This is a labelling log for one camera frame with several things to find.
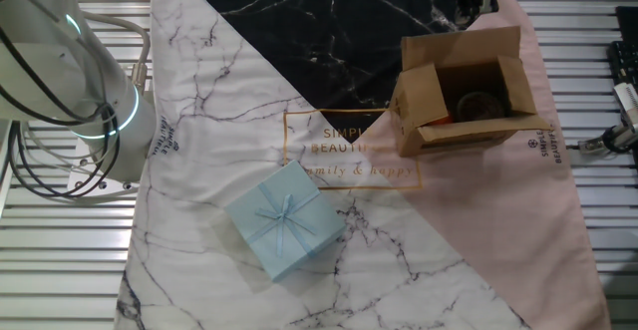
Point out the small orange basketball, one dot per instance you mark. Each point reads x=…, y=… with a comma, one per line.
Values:
x=442, y=119

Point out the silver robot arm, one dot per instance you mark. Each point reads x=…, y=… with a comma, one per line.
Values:
x=50, y=86

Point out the light blue gift box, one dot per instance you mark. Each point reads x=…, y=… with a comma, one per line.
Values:
x=284, y=220

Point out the small silver camera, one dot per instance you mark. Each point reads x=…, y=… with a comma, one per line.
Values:
x=629, y=101

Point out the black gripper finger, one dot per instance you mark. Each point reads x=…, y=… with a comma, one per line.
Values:
x=486, y=3
x=466, y=8

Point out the marble pattern tablecloth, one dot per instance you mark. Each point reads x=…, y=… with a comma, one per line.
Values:
x=224, y=120

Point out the black keyboard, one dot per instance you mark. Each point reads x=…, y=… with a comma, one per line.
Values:
x=625, y=61

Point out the brown cardboard box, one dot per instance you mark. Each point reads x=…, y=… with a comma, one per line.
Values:
x=423, y=100

